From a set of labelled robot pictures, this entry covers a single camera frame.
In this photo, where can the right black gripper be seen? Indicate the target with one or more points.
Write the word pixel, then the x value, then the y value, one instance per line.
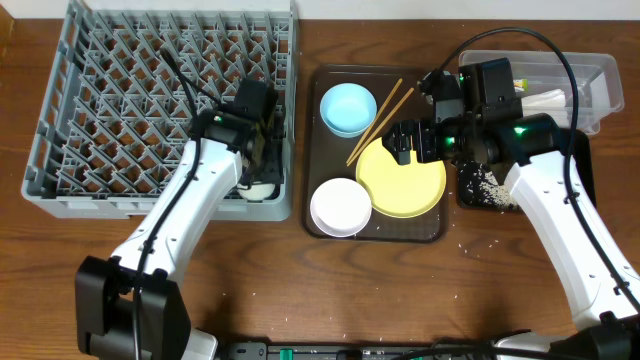
pixel 424 129

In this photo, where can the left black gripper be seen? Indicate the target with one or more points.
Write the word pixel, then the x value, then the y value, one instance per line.
pixel 271 163

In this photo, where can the white cup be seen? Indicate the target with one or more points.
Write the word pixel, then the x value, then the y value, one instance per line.
pixel 256 192

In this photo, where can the white bowl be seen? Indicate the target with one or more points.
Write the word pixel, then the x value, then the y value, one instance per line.
pixel 340 207

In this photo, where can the green snack wrapper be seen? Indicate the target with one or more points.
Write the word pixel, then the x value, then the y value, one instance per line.
pixel 520 85

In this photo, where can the white paper napkin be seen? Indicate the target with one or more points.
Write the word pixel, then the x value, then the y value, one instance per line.
pixel 546 102

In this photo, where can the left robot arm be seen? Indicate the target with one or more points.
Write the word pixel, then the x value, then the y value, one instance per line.
pixel 129 306

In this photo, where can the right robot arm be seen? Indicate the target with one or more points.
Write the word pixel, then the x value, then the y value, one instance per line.
pixel 538 169

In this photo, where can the black waste tray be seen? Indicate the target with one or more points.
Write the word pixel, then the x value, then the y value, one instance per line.
pixel 582 154

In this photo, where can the lower wooden chopstick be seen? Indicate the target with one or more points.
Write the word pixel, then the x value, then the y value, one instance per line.
pixel 359 149

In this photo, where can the wooden chopstick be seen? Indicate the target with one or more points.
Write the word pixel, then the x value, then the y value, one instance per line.
pixel 359 149
pixel 377 116

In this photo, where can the yellow plate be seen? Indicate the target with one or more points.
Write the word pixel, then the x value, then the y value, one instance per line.
pixel 399 191

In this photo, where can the upper wooden chopstick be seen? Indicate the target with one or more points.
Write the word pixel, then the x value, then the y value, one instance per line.
pixel 377 116

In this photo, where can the light blue bowl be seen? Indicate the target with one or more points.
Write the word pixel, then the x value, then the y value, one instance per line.
pixel 348 109

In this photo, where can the dark brown serving tray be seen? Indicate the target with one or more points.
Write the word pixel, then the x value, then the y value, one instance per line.
pixel 326 155

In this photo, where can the food scraps pile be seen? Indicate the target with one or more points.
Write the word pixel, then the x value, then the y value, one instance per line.
pixel 478 188

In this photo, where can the clear plastic bin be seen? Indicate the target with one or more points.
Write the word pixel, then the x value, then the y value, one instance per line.
pixel 597 76

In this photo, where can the grey dish rack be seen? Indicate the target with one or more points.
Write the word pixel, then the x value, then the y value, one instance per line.
pixel 114 118

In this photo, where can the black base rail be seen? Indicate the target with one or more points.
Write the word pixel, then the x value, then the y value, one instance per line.
pixel 264 351

